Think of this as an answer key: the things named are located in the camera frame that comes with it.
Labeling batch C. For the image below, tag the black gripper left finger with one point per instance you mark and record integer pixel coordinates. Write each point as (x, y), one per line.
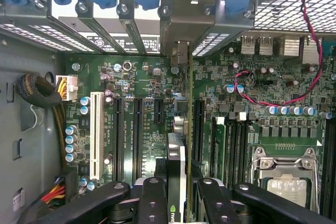
(153, 203)

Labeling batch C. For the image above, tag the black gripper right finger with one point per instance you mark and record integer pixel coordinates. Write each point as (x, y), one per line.
(215, 205)

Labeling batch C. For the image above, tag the black RAM slot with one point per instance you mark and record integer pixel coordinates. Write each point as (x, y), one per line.
(241, 150)
(329, 169)
(232, 150)

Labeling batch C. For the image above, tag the silver CPU in socket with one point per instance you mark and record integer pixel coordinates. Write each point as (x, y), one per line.
(262, 163)

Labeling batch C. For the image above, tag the CPU with smeared lid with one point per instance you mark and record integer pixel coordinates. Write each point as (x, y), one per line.
(286, 190)

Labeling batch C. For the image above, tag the white expansion slot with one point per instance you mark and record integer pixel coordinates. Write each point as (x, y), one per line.
(96, 134)

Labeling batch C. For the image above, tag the green motherboard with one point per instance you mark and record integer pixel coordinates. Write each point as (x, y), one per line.
(223, 77)

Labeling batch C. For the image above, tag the white power connector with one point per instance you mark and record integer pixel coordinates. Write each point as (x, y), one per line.
(67, 87)

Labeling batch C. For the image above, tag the black PC case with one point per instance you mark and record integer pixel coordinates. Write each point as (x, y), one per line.
(275, 6)

